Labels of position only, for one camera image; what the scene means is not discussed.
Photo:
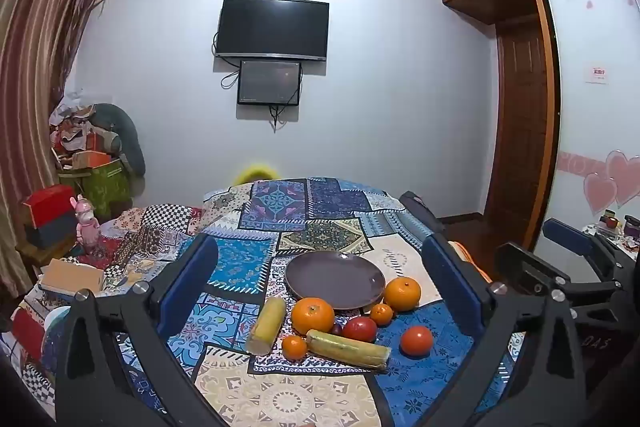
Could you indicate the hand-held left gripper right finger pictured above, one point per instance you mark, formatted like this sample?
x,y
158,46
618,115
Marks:
x,y
449,289

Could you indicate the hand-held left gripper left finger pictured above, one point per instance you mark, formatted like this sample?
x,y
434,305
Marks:
x,y
189,289

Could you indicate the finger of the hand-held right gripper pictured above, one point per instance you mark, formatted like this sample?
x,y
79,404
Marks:
x,y
567,236
530,269

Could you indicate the large orange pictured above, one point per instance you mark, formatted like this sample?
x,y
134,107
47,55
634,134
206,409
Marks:
x,y
402,294
312,317

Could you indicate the red tomato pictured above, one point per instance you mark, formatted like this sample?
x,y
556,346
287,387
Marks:
x,y
360,329
416,341

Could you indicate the small mandarin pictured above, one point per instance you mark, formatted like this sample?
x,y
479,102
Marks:
x,y
381,314
294,348

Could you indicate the short yellow corn cob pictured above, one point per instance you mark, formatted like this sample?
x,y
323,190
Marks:
x,y
266,326

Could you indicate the long greenish corn cob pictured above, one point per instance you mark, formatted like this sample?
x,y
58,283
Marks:
x,y
347,349

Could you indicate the dark purple round plate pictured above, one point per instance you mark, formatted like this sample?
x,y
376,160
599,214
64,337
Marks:
x,y
330,279

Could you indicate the jars on nightstand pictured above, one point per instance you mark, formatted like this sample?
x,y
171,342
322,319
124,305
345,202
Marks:
x,y
620,227

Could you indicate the white heart-print sliding door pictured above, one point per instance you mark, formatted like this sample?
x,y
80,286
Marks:
x,y
595,132

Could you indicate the brown cardboard box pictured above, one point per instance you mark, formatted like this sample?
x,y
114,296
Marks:
x,y
72,276

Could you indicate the pink toy rabbit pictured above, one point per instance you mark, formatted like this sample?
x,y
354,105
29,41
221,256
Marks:
x,y
87,227

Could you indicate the small dark plum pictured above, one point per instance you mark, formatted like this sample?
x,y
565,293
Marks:
x,y
336,330

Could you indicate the brown wooden door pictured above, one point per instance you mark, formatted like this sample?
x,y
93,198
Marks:
x,y
520,122

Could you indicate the yellow round object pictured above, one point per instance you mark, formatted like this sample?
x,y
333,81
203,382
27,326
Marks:
x,y
255,172

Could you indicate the green printed box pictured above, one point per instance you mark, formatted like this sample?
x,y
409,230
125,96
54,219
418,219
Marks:
x,y
95,189

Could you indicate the dark blue box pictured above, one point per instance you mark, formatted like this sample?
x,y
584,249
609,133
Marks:
x,y
50,232

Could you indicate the patchwork printed blanket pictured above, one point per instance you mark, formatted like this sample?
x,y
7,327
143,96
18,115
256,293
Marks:
x,y
320,212

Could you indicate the orange box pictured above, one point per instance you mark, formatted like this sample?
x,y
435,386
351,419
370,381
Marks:
x,y
92,159

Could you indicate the red and white sticker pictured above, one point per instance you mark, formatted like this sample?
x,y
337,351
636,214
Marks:
x,y
597,74

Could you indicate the red box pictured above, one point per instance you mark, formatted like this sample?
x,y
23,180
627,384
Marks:
x,y
47,204

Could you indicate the grey long pillow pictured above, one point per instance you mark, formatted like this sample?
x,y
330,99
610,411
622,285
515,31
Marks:
x,y
125,137

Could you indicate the pile of clothes and bags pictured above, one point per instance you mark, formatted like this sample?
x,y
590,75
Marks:
x,y
72,127

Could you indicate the striped brown curtain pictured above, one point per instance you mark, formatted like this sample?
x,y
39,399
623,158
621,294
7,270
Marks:
x,y
35,72

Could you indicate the small black wall monitor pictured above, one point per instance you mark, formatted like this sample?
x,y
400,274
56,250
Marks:
x,y
270,82

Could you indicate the large black wall television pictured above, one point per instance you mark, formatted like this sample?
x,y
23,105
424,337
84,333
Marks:
x,y
272,28

